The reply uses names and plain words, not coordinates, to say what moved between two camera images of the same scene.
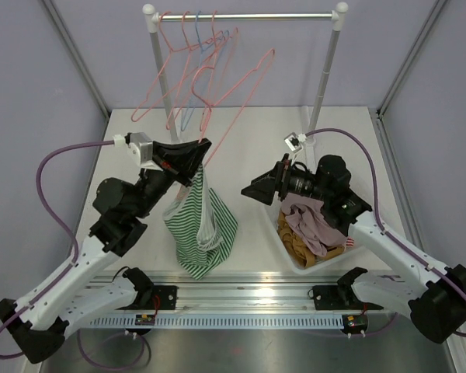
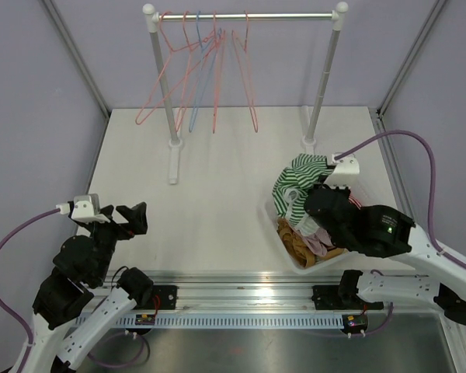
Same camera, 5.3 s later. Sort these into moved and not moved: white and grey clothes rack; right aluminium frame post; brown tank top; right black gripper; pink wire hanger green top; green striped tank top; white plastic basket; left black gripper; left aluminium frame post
Moved: pink wire hanger green top; green striped tank top; left black gripper; right black gripper
Not moved: right aluminium frame post; left aluminium frame post; white and grey clothes rack; brown tank top; white plastic basket
